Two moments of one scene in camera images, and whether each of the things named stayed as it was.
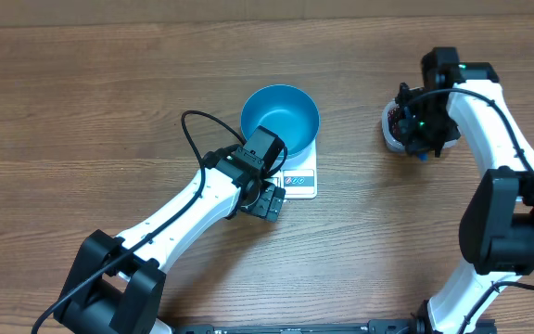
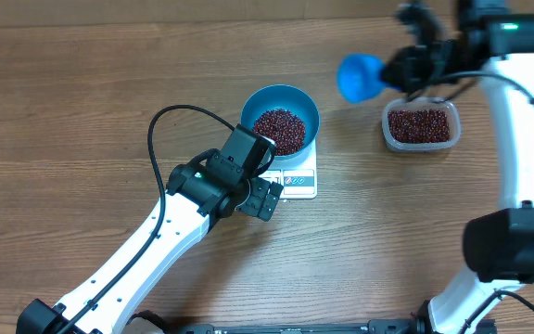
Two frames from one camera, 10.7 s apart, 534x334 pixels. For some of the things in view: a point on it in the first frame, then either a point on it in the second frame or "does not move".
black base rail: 320,327 does not move
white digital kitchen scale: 298,176 does not move
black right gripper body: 434,126 -> 423,69
